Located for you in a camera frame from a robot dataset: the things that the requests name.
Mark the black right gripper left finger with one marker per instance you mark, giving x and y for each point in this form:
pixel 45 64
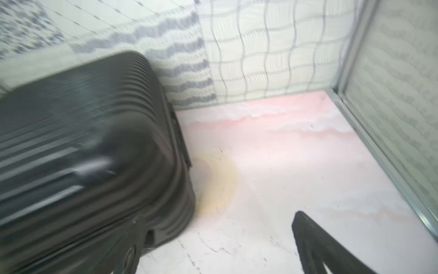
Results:
pixel 123 256

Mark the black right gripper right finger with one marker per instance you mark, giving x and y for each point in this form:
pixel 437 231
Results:
pixel 319 252

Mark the black hard-shell suitcase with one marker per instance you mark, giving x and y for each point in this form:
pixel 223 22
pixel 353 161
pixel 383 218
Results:
pixel 83 153

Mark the floral pink table mat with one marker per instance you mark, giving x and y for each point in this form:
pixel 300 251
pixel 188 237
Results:
pixel 255 164

